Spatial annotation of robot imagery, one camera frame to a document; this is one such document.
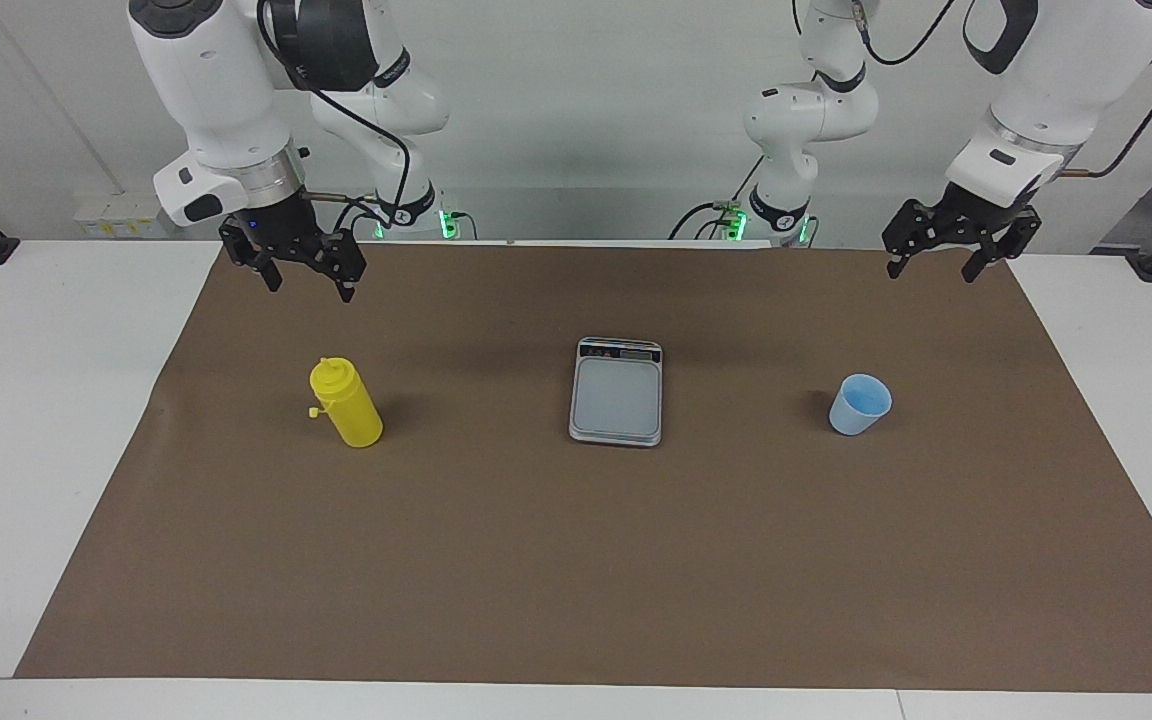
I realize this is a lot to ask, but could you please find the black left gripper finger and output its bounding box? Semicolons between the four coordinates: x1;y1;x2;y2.
960;225;1037;285
882;200;937;281

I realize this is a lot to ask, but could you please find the yellow squeeze bottle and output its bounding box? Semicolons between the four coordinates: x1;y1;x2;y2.
307;357;385;449

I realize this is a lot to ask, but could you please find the light blue plastic cup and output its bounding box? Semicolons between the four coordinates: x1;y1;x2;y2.
828;374;894;437

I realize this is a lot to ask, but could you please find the silver digital kitchen scale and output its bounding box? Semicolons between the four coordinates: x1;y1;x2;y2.
568;337;665;448

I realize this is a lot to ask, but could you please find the white power strip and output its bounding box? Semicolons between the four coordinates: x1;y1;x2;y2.
74;193;169;239

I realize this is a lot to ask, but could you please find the brown paper mat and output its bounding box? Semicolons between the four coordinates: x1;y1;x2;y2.
14;243;1152;694

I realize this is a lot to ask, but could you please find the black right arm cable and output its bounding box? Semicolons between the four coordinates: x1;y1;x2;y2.
256;0;413;233

